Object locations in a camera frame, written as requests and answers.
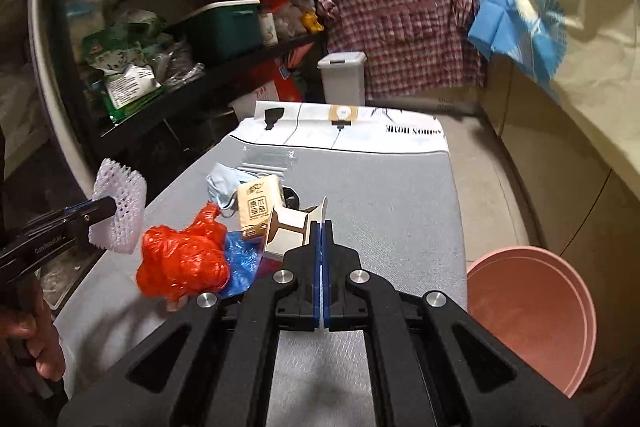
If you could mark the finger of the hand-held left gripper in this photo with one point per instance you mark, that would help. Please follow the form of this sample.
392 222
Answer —
95 207

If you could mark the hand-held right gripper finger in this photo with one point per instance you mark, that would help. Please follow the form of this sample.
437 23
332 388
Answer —
316 267
325 267

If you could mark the white foam fruit net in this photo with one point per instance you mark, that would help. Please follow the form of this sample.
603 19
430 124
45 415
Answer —
125 207

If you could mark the white brown carton piece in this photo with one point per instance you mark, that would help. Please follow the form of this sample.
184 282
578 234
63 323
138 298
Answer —
287 232

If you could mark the blue plastic bag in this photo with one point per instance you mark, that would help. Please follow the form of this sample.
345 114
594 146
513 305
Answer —
242 262

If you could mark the beige tissue pack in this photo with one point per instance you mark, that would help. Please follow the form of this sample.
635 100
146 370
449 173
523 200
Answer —
257 207

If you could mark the red plastic bag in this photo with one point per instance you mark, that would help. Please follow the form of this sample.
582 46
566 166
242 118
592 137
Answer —
180 257

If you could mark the blue face mask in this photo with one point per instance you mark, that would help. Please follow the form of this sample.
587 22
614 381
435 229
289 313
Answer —
222 187

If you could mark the pink plastic basin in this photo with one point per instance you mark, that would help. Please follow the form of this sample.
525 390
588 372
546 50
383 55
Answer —
530 317

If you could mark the person's left hand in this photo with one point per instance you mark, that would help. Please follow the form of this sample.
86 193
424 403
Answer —
50 357

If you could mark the clear plastic wrapper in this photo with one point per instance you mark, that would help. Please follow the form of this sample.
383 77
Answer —
265 159

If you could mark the green white packet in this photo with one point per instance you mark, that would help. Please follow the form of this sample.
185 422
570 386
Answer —
130 87

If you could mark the green printed bag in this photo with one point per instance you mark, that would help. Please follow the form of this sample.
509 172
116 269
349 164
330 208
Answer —
120 47

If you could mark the dark plastic packets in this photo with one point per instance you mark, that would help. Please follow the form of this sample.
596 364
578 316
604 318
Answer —
182 67

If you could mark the white lidded bin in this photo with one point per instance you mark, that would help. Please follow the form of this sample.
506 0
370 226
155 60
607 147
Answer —
342 79

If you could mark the red cardboard box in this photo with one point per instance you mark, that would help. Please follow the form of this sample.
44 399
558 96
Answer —
280 79

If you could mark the green cooler box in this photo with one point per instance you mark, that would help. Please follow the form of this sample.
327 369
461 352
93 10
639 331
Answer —
225 32

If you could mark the white jar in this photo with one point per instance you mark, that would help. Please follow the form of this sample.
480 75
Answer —
268 29

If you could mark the yellow toy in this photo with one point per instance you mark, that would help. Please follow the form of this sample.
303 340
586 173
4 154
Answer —
312 22

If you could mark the red plaid shirt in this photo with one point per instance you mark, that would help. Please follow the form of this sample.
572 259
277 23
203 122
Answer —
400 32

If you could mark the cream and blue sheet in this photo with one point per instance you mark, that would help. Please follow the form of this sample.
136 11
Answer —
590 32

